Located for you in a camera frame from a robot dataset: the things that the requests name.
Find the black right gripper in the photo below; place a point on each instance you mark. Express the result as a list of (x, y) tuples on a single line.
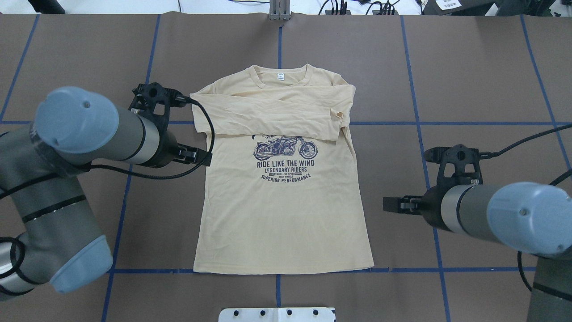
[(431, 203)]

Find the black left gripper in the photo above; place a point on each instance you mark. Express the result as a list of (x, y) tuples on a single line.
[(168, 149)]

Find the beige long-sleeve printed shirt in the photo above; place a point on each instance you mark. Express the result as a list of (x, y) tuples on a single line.
[(282, 191)]

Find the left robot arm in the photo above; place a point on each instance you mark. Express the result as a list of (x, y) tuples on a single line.
[(63, 244)]

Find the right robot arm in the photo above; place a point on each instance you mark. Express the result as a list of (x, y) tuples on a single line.
[(529, 217)]

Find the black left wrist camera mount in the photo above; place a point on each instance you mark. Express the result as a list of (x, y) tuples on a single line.
[(153, 102)]

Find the aluminium frame post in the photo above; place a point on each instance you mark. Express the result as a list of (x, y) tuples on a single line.
[(279, 10)]

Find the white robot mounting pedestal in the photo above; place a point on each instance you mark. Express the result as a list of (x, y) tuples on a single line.
[(278, 314)]

